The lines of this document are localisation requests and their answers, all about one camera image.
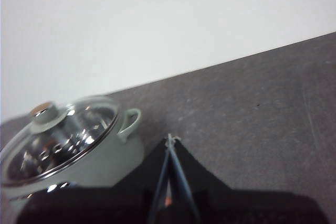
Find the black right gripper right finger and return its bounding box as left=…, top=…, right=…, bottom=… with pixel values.
left=170, top=136, right=332, bottom=224

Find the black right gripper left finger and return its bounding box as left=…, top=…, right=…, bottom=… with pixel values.
left=15, top=136, right=171, bottom=224

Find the glass lid with green knob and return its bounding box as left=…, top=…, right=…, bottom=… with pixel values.
left=0, top=95, right=122, bottom=187

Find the green electric cooking pot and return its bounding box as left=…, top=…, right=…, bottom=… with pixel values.
left=0, top=95, right=145, bottom=224

